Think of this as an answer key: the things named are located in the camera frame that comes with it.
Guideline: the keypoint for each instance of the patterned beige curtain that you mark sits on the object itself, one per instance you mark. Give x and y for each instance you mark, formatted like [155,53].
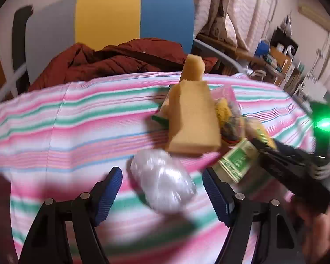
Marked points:
[239,23]

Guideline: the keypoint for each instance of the yellow green scouring pad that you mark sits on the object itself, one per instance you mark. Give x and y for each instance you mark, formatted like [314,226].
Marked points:
[166,115]

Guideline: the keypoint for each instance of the large yellow sponge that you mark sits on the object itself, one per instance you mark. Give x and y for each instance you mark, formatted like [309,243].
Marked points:
[193,124]

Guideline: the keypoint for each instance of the yellow pouch with mesh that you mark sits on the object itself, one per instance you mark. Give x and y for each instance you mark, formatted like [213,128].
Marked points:
[234,127]

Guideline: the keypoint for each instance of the green white small box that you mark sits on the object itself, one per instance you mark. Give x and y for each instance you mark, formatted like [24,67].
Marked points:
[233,166]

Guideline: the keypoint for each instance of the blue cup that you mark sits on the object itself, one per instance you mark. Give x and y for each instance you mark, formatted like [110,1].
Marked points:
[263,48]

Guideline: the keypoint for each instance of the right hand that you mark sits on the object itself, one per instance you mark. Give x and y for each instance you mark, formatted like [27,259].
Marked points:
[316,242]

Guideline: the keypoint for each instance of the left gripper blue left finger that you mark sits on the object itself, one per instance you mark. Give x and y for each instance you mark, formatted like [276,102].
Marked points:
[105,193]

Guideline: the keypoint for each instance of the clear plastic bag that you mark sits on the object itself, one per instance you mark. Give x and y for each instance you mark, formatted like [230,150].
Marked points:
[165,182]

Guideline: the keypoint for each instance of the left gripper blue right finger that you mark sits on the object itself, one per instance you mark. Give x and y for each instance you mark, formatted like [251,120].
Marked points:
[221,196]

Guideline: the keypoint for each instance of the striped pink green bedsheet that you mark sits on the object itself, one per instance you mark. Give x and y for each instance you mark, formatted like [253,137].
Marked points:
[58,142]

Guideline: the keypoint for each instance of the grey yellow blue chair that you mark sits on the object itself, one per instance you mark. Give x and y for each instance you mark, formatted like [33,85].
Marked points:
[40,35]

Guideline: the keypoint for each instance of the cluttered wooden shelf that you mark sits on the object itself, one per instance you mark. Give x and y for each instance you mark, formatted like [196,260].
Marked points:
[280,66]

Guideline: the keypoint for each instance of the dark red jacket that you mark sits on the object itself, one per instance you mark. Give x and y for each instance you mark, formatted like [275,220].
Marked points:
[81,63]

